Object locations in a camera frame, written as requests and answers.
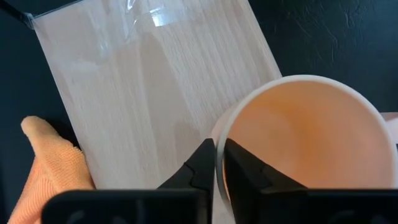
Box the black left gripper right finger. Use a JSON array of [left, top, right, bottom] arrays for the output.
[[223, 138, 308, 224]]

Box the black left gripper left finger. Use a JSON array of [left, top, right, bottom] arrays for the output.
[[157, 138, 216, 192]]

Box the beige ceramic mug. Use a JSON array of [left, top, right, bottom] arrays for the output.
[[211, 74, 398, 224]]

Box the light wooden board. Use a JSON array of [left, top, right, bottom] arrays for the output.
[[0, 0, 283, 191]]

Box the orange cloth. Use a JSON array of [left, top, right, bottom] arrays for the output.
[[7, 115, 96, 224]]

